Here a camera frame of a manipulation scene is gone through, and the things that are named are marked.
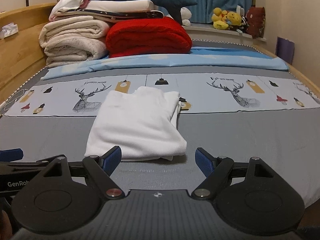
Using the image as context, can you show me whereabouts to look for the white long sleeve garment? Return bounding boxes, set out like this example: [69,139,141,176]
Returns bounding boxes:
[85,86,187,161]

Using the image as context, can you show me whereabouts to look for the person's left hand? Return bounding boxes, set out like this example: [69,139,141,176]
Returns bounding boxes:
[0,210,12,240]

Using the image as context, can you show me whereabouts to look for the grey deer print bedsheet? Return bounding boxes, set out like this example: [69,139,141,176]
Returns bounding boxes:
[1,66,319,206]

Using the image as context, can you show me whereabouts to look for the light blue cloud sheet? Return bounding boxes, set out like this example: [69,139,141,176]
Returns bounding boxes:
[41,47,289,81]

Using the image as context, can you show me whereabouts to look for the white tissue pack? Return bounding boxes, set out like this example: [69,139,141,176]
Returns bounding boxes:
[0,22,18,40]

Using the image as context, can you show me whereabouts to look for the cream folded blanket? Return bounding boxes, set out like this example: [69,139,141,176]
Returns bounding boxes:
[39,16,110,68]

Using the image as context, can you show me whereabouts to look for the purple box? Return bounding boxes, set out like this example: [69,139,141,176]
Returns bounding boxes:
[276,37,295,64]

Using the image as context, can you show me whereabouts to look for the red folded blanket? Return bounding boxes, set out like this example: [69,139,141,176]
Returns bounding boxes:
[105,17,193,57]

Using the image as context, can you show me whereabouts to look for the yellow plush toys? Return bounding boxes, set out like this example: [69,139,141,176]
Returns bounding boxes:
[212,7,242,30]

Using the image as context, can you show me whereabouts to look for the dark patterned folded cloth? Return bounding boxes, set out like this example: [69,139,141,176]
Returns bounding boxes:
[54,9,164,23]

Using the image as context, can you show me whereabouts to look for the dark red cushion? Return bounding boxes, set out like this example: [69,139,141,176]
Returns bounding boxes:
[246,7,266,38]

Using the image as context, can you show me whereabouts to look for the white plush toy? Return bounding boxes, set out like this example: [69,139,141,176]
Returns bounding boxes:
[181,7,192,27]

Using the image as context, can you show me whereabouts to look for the white folded pillow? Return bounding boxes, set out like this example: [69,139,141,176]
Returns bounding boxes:
[84,0,158,12]

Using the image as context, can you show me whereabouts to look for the white pink folded garment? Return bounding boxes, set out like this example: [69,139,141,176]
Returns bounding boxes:
[49,0,89,22]

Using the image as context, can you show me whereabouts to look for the white charging cable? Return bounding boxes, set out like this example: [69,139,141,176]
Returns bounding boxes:
[0,87,29,111]

